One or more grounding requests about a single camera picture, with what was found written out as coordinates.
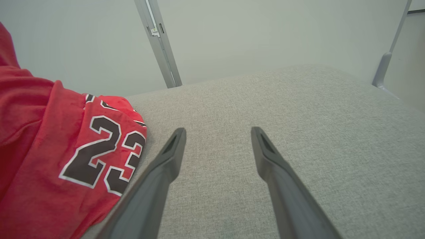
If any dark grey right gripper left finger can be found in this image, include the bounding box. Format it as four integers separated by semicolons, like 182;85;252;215
96;128;187;239

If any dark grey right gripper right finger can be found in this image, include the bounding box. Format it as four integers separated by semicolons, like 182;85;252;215
251;127;342;239

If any red basketball jersey white trim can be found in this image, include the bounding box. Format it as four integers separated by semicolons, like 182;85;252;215
0;22;147;239

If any grey metal frame post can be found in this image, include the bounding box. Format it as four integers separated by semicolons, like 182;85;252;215
134;0;182;89

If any grey metal post rounded foot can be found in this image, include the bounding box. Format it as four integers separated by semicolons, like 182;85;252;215
372;0;412;98

